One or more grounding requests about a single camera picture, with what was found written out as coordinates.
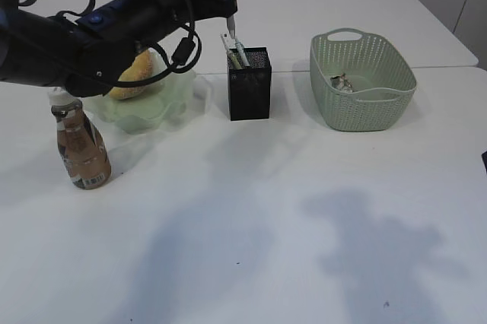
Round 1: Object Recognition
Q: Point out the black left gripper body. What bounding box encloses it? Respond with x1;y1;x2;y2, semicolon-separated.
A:
76;0;237;72

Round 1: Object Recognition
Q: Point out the yellow sugared bread bun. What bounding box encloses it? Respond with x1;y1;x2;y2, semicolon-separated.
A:
108;50;154;100

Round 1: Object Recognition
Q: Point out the clear plastic ruler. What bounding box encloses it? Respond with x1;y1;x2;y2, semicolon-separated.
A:
220;33;231;61

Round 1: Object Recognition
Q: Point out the light blue pen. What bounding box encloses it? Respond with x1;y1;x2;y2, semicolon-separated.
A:
234;37;250;68

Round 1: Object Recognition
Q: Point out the cream white pen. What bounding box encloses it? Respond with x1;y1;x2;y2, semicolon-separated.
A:
227;49;243;70

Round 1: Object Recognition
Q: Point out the brown coffee bottle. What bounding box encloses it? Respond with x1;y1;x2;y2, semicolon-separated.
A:
48;87;111;190

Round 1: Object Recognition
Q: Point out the pink grey paper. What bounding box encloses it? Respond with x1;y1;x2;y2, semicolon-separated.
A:
330;73;358;93

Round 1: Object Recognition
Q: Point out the white grey-grip pen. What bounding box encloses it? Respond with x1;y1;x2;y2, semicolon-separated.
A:
227;16;236;39

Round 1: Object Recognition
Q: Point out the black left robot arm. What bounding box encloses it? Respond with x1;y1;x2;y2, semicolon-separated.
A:
1;0;237;97

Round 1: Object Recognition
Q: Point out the green glass wavy plate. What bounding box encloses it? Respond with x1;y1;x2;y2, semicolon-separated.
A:
83;70;214;135

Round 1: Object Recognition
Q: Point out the black mesh pen holder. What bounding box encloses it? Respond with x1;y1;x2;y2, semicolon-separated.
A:
227;47;272;121

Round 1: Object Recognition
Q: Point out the green plastic woven basket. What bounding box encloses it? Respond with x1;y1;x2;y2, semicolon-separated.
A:
310;28;417;132

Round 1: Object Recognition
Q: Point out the black cable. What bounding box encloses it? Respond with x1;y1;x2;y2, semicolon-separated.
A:
102;21;202;89

